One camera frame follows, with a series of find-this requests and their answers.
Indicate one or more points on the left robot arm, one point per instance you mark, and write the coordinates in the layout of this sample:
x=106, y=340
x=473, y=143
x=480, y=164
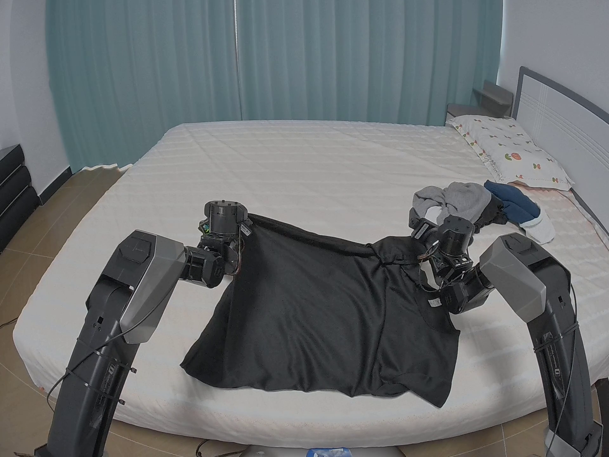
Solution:
x=138, y=274

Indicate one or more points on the black chest of drawers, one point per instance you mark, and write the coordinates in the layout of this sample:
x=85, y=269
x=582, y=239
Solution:
x=14, y=193

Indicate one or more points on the black T-shirt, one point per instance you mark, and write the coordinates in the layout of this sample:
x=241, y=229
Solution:
x=309, y=312

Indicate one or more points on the white printed pillow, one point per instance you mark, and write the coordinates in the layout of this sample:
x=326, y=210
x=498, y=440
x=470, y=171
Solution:
x=509, y=150

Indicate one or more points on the bed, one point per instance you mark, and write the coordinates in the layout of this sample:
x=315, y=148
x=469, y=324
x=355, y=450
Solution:
x=285, y=183

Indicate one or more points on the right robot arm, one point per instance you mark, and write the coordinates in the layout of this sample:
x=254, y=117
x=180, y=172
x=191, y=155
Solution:
x=518, y=274

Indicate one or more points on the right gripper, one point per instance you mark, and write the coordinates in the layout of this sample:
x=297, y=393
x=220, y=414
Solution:
x=423, y=233

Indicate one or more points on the grey bedside table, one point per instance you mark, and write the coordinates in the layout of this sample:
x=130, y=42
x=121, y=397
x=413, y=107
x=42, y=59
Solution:
x=495, y=95

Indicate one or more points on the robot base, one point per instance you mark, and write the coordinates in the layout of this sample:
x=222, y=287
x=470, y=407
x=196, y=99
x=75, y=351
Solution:
x=328, y=453

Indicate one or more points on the blue-green curtain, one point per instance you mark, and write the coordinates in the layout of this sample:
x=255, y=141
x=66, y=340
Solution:
x=142, y=64
x=357, y=41

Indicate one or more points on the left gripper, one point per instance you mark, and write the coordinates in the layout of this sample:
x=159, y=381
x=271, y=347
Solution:
x=244, y=230

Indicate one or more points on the pile of clothes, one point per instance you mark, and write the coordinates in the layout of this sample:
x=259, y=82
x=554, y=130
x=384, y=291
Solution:
x=468, y=198

